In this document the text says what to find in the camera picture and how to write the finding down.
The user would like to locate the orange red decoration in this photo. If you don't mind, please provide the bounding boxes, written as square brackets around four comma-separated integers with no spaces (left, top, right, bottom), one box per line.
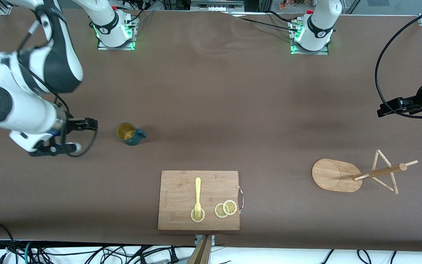
[280,0,307,10]

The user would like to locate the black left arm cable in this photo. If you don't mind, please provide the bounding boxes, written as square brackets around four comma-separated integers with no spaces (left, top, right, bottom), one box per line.
[375,0,422,120]

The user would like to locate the wooden cutting board metal handle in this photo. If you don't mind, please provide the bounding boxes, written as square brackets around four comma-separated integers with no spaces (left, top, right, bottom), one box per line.
[158,170,244,231]

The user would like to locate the white power strip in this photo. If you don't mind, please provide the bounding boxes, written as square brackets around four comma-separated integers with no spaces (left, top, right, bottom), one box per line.
[191,0,244,11]

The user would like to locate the lemon slice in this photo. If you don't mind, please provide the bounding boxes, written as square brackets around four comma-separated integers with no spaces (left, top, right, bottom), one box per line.
[215,203,230,218]
[223,200,237,216]
[190,208,206,223]

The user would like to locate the wooden beam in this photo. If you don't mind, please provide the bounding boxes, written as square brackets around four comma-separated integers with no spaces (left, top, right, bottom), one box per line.
[187,235,212,264]

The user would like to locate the teal mug yellow inside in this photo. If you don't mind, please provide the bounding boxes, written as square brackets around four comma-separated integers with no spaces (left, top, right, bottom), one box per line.
[116,122,147,146]

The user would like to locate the teal floor cable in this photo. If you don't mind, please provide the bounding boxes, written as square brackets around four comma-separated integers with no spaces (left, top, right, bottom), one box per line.
[24,241,36,264]

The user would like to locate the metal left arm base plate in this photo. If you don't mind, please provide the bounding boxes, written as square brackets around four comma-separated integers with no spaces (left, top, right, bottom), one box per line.
[290,20,329,55]

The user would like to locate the brown table mat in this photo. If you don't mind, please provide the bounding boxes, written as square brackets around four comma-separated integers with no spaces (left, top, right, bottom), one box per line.
[0,7,422,253]

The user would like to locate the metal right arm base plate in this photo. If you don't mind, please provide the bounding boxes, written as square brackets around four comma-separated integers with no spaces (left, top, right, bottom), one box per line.
[97,15,137,51]

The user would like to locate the yellow plastic fork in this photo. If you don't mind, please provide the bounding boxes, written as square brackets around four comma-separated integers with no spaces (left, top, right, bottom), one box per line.
[194,177,202,220]

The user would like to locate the wooden mug rack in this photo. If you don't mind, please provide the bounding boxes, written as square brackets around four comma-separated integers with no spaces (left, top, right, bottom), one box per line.
[311,149,419,195]

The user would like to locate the black cable on mat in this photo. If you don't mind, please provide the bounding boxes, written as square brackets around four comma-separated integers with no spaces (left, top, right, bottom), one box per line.
[229,11,299,33]

